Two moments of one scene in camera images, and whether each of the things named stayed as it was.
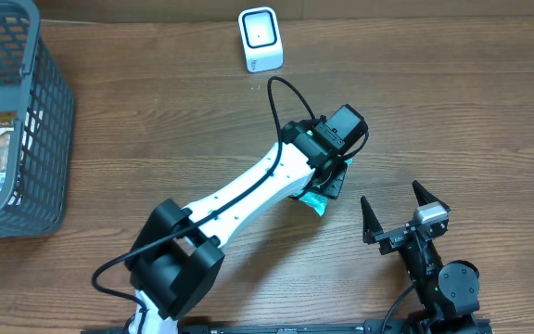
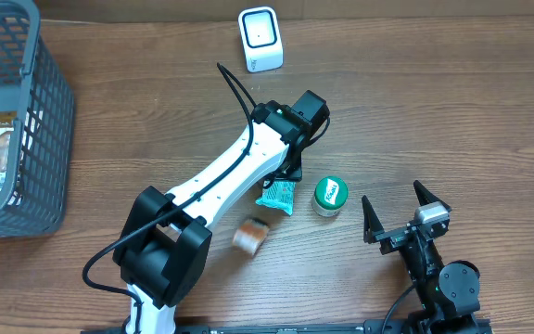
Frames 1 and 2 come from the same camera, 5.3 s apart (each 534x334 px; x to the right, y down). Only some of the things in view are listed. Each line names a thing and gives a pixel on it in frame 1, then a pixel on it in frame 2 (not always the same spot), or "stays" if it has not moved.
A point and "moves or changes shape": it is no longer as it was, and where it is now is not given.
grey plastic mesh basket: x=14 y=76 stays
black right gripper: x=401 y=235 stays
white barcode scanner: x=260 y=37 stays
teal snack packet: x=318 y=202 moves or changes shape
